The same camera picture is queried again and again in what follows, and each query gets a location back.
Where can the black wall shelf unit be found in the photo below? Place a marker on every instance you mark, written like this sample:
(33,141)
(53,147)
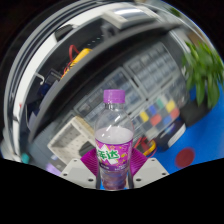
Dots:
(100,60)

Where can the purple-capped clear drink bottle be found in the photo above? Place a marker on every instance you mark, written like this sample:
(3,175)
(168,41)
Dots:
(113,150)

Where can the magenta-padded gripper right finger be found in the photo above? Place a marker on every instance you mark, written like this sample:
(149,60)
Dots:
(150,171)

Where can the flat round red coaster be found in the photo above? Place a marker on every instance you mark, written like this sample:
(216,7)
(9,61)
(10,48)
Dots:
(185,157)

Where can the black box with white label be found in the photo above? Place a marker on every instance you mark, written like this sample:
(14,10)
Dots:
(171,135)

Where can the yellow multimeter with red leads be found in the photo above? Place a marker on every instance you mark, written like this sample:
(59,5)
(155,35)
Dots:
(148,148)

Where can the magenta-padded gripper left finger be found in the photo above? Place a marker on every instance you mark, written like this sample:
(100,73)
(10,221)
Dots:
(78,171)

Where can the grey parts drawer cabinet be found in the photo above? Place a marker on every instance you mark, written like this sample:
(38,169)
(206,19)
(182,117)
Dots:
(150,70)

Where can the white dotted tray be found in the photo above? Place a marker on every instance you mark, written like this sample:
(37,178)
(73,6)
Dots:
(68,140)

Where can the clear box of coloured parts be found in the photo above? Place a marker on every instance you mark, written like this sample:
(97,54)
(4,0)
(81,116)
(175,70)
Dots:
(156,115)

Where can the flat black box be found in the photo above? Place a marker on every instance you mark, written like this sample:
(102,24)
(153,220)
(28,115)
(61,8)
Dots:
(193,113)

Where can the green potted plant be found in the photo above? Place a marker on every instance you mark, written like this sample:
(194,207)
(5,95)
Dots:
(203,71)

